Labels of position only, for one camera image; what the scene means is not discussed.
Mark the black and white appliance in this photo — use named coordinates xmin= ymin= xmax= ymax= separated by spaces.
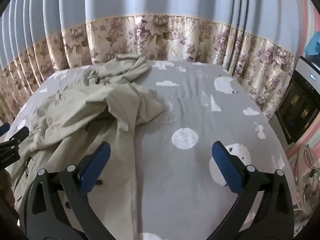
xmin=276 ymin=56 xmax=320 ymax=145

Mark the person's left hand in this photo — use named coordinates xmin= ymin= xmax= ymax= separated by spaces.
xmin=0 ymin=173 xmax=15 ymax=205

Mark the blue cloth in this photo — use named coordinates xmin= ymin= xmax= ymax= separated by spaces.
xmin=305 ymin=31 xmax=320 ymax=57

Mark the blue curtain with floral band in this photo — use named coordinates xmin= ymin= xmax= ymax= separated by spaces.
xmin=0 ymin=0 xmax=311 ymax=130

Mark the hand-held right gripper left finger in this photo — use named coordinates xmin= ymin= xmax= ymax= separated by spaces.
xmin=26 ymin=142 xmax=118 ymax=240

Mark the beige jacket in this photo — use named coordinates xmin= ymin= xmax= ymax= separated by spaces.
xmin=12 ymin=54 xmax=166 ymax=240

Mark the grey printed bed sheet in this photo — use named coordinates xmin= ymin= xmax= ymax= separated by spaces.
xmin=5 ymin=60 xmax=298 ymax=240

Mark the electric fan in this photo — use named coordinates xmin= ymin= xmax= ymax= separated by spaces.
xmin=292 ymin=144 xmax=320 ymax=218

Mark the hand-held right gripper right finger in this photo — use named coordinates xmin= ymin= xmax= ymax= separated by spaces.
xmin=210 ymin=141 xmax=294 ymax=240

